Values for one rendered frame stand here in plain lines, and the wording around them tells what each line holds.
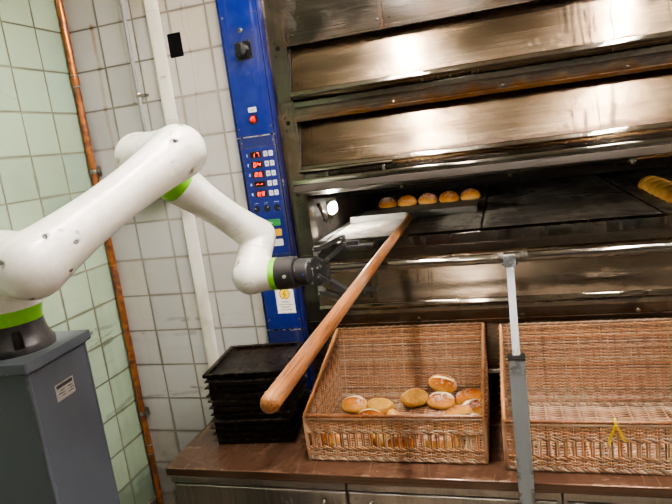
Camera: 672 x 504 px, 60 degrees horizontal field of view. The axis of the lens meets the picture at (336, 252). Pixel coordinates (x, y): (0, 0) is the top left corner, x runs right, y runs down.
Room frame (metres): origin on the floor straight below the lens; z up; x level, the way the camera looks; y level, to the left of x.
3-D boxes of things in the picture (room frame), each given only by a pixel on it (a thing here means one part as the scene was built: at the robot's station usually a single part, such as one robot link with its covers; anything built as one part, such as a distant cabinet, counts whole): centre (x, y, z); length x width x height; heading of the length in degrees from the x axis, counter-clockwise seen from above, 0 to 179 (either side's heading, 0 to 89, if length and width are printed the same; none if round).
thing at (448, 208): (2.68, -0.39, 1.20); 0.55 x 0.36 x 0.03; 75
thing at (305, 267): (1.58, 0.07, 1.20); 0.09 x 0.07 x 0.08; 74
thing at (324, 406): (1.83, -0.16, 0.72); 0.56 x 0.49 x 0.28; 74
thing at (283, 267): (1.61, 0.14, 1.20); 0.12 x 0.06 x 0.09; 164
